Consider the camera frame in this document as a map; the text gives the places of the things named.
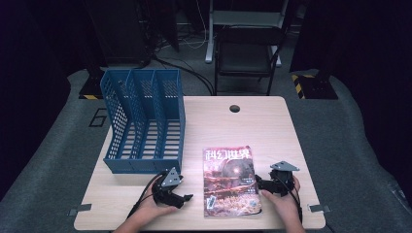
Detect black folding chair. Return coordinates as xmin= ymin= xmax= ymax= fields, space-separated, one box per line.
xmin=213 ymin=25 xmax=288 ymax=97

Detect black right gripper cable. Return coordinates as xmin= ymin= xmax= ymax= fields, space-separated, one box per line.
xmin=277 ymin=176 xmax=304 ymax=224

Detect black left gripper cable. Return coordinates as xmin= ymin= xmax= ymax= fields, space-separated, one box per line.
xmin=126 ymin=172 xmax=163 ymax=218

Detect red illustrated magazine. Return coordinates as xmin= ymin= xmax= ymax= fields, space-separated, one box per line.
xmin=202 ymin=145 xmax=263 ymax=218

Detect blue plastic file rack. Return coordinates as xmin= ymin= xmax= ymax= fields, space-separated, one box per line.
xmin=99 ymin=67 xmax=187 ymax=175

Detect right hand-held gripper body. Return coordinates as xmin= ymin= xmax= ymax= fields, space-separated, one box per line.
xmin=269 ymin=160 xmax=300 ymax=197

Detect black cabinet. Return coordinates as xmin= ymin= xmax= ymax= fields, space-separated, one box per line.
xmin=86 ymin=0 xmax=154 ymax=67

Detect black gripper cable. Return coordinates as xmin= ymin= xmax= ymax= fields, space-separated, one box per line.
xmin=277 ymin=176 xmax=304 ymax=224
xmin=126 ymin=172 xmax=163 ymax=218

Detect white metal desk frame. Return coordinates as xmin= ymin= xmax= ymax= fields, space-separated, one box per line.
xmin=204 ymin=0 xmax=290 ymax=68

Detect person's left hand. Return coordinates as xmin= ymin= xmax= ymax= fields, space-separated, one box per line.
xmin=130 ymin=190 xmax=179 ymax=224

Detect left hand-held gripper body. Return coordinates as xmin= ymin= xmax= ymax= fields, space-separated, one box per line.
xmin=152 ymin=167 xmax=185 ymax=206

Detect white floor cable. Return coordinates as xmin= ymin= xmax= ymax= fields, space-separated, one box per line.
xmin=177 ymin=0 xmax=209 ymax=50

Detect person's right hand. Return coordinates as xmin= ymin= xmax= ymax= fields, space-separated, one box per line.
xmin=261 ymin=177 xmax=302 ymax=224

